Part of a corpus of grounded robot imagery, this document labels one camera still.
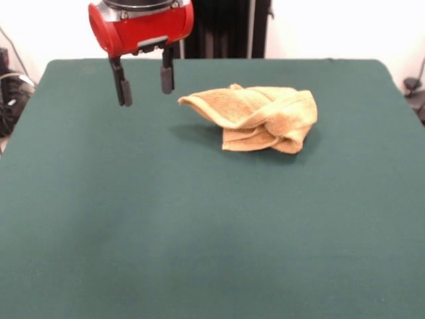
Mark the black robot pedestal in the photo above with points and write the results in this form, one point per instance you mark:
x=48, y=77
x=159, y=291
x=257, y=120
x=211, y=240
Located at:
x=225, y=33

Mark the tan terry towel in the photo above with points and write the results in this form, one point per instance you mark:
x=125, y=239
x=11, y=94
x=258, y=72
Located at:
x=232, y=106

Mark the dark green tablecloth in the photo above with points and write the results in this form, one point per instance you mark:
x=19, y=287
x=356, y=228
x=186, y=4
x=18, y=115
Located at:
x=133, y=199

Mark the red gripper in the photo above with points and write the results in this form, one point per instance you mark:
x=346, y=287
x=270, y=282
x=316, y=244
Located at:
x=149, y=28

